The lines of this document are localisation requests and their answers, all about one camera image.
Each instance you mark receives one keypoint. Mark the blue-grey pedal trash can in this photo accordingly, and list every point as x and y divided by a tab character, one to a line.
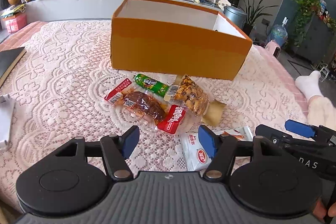
235	15

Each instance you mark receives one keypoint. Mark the white packet with orange sticks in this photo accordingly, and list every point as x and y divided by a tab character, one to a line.
242	132

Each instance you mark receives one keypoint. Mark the white packet red logo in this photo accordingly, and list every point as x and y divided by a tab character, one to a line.
194	153

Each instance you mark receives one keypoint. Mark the wall socket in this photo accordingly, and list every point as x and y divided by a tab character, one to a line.
266	22

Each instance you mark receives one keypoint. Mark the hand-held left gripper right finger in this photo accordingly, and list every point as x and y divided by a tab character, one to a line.
207	140

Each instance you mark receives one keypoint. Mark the tall potted plant black pot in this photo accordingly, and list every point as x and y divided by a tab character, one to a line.
248	29

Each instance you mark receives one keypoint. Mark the braised meat red-ended packet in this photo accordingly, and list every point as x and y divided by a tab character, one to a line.
143	106

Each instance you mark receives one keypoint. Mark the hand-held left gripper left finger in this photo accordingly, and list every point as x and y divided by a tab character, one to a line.
131	140

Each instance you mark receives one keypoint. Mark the white marble media console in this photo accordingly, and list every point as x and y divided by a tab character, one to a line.
78	7

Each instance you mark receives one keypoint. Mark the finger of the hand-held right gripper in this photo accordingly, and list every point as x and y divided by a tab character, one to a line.
273	136
299	127

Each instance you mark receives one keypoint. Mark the black notebook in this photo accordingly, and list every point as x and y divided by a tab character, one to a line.
8	61

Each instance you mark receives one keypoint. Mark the tan snack packet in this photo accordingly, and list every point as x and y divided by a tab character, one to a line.
214	112

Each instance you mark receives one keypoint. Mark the person's right hand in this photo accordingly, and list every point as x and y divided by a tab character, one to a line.
319	212

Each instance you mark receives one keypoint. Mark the pink storage boxes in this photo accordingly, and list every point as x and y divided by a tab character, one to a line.
14	23

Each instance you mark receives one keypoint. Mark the green ivy plant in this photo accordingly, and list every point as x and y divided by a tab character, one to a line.
305	6

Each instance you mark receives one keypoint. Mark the pink checked mat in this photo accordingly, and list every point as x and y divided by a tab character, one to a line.
283	74

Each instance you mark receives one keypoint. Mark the row of small bottles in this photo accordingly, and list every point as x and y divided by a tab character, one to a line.
326	14

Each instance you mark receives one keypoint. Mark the white round gadget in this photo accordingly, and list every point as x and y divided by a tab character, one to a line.
224	3

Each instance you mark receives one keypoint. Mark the green sausage packet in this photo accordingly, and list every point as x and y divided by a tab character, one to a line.
149	83

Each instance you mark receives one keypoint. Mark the person's right leg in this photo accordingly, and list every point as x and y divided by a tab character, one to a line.
309	85

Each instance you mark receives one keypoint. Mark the white paper item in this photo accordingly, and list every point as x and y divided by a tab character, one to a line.
6	124

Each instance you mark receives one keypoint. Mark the pink space heater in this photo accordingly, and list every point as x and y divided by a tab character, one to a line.
273	48

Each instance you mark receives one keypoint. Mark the yellow paper pile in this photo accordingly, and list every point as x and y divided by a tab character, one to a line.
11	10

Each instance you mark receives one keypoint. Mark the clear nut snack packet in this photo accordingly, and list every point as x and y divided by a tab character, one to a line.
189	98

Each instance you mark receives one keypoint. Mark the orange cardboard box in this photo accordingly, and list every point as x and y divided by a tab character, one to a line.
170	48

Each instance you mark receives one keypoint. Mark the grey drawer cabinet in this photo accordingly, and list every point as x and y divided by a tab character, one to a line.
315	37

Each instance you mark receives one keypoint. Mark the blue water jug with pump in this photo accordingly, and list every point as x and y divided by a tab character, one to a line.
278	33

